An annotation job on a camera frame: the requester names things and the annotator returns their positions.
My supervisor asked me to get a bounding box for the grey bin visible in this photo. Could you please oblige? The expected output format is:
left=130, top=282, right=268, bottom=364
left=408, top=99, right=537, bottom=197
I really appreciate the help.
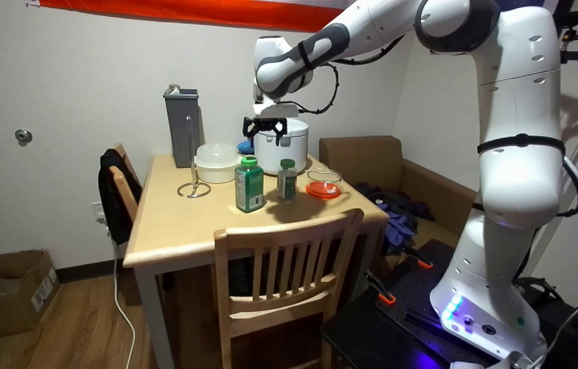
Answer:
left=162, top=81, right=208, bottom=169

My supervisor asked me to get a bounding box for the purple cloth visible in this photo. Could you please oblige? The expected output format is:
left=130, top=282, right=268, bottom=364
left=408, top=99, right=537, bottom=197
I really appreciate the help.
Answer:
left=356, top=181, right=434, bottom=255

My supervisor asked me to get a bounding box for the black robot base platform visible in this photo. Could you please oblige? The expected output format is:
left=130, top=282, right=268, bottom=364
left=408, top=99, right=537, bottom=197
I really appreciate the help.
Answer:
left=320, top=238, right=578, bottom=369

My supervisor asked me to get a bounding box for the metal wall door stopper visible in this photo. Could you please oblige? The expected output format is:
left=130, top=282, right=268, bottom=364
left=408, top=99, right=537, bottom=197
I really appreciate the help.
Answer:
left=12, top=127, right=36, bottom=148

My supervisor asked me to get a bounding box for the light wooden table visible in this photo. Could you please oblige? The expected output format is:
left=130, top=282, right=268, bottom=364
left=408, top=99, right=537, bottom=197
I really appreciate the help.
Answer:
left=121, top=151, right=389, bottom=369

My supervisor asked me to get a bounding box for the red banner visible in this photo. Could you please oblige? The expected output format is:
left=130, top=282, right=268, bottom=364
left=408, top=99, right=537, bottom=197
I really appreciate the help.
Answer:
left=40, top=0, right=347, bottom=35

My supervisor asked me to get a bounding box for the white rice cooker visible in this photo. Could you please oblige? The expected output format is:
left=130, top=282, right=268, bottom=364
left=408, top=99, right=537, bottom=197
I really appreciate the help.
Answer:
left=253, top=116, right=312, bottom=176

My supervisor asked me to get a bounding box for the wire paper towel holder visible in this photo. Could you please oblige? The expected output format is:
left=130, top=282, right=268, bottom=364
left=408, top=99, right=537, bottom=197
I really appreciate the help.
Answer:
left=176, top=161, right=214, bottom=200

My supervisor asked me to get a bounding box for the glass bowl with orange base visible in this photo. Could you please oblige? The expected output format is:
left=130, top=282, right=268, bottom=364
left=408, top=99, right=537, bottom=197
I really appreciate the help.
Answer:
left=304, top=168, right=345, bottom=200

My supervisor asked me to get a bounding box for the brown sofa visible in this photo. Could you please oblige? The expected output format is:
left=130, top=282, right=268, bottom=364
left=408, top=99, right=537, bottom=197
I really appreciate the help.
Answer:
left=318, top=133, right=480, bottom=255

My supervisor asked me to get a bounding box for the cardboard box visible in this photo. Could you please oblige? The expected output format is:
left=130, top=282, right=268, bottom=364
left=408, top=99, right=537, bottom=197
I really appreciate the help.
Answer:
left=0, top=248, right=61, bottom=347

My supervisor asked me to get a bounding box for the orange-handled clamp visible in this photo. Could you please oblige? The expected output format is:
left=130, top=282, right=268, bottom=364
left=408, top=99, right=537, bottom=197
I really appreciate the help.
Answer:
left=408, top=248, right=437, bottom=272
left=363, top=268, right=400, bottom=308

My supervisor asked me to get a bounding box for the green square bottle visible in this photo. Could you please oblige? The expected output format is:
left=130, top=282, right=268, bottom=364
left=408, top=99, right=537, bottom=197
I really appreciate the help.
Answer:
left=233, top=156, right=267, bottom=215

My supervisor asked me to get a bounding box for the wooden chair with jacket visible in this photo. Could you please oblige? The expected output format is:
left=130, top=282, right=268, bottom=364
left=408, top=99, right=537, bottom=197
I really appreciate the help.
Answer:
left=106, top=142, right=145, bottom=227

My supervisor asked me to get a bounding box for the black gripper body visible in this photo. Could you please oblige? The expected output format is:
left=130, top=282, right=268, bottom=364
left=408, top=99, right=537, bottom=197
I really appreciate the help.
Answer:
left=245, top=114, right=289, bottom=138

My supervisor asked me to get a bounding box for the white lidded plastic container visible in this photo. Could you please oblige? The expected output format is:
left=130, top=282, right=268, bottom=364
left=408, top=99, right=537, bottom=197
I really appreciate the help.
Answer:
left=193, top=142, right=245, bottom=186

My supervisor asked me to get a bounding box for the small clear green-capped bottle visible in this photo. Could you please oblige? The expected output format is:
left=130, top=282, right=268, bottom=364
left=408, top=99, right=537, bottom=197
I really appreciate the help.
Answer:
left=274, top=158, right=300, bottom=202

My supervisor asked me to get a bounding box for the wooden slat-back chair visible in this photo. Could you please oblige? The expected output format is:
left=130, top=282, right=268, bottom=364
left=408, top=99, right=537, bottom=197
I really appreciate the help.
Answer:
left=214, top=206, right=368, bottom=369

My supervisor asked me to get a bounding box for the white power cable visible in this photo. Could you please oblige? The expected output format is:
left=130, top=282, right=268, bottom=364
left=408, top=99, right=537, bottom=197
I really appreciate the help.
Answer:
left=110, top=251, right=139, bottom=369

